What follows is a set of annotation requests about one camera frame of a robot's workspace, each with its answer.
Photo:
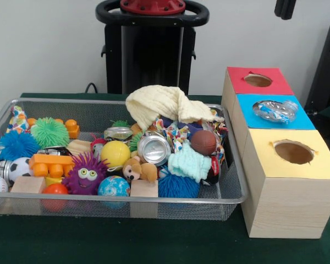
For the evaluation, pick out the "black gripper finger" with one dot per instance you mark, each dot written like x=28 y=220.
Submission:
x=279 y=8
x=289 y=9

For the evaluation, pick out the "crushed clear plastic bottle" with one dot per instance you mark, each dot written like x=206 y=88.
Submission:
x=275 y=111

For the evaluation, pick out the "cream knitted cloth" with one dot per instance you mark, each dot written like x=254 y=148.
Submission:
x=159 y=101

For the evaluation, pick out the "blue spiky rubber ball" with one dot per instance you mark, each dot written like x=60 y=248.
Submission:
x=16 y=143

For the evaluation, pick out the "wooden box with three holes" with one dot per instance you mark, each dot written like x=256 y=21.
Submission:
x=286 y=206

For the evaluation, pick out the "shallow silver mesh bin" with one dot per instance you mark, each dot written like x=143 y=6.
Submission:
x=181 y=211

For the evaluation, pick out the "black upright panel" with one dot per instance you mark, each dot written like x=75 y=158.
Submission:
x=327 y=68

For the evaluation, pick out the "brown toy football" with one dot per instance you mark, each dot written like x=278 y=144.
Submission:
x=203 y=142

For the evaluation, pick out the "smooth yellow ball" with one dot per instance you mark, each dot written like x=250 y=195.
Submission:
x=115 y=154

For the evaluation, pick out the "blue white patterned ball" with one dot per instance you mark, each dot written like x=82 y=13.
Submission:
x=114 y=187

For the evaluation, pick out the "purple spiky ball with eyes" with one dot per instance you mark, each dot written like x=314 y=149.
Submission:
x=82 y=178

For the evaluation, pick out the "green spiky ball with eyes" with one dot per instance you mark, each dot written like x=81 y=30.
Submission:
x=50 y=132

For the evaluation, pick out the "orange toy building brick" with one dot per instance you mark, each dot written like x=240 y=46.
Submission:
x=50 y=162

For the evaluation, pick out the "dark green table cloth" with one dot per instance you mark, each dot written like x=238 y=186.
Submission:
x=126 y=242

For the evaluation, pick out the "red orange ball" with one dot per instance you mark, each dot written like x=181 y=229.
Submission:
x=55 y=190

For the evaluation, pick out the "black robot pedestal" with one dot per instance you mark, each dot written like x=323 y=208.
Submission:
x=151 y=55

